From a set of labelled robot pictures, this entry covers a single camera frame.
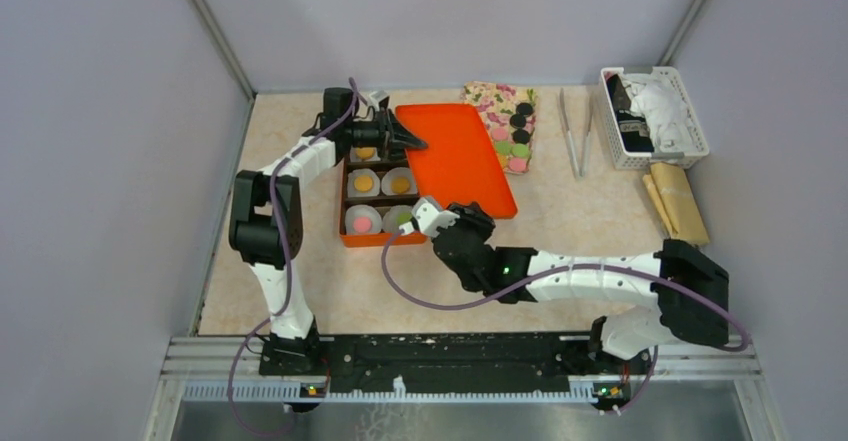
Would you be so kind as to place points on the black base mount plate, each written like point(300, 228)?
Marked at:
point(455, 366)

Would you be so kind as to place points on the white plastic basket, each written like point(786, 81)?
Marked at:
point(623, 159)

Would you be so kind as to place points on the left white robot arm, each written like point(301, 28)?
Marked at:
point(266, 222)

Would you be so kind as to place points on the white paper cup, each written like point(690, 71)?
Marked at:
point(363, 210)
point(352, 193)
point(354, 158)
point(390, 224)
point(397, 172)

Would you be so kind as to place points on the aluminium frame rail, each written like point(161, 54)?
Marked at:
point(210, 388)

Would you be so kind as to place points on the orange compartment box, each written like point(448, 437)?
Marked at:
point(381, 202)

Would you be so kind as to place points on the pink cookie bottom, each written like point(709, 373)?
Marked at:
point(518, 165)

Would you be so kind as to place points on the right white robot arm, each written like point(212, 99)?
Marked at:
point(675, 293)

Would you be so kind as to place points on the pink cookie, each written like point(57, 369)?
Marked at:
point(518, 165)
point(362, 225)
point(499, 134)

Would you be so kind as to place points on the orange box lid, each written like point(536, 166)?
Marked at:
point(459, 163)

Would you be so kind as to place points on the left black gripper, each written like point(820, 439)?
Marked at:
point(394, 138)

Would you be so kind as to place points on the green cookie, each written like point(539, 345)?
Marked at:
point(404, 218)
point(503, 148)
point(520, 150)

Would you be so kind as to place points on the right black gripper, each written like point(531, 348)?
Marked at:
point(470, 213)

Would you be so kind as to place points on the white cloth in basket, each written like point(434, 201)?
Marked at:
point(655, 98)

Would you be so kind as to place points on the black cookie middle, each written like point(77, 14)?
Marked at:
point(518, 121)

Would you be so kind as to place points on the black cookie lower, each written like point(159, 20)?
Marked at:
point(521, 136)

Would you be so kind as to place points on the floral tray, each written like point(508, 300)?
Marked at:
point(495, 103)

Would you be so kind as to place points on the black item in basket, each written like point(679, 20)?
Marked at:
point(633, 128)

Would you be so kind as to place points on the black cookie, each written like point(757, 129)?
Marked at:
point(521, 136)
point(524, 110)
point(518, 121)

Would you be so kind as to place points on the black cookie upper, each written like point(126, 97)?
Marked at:
point(524, 110)

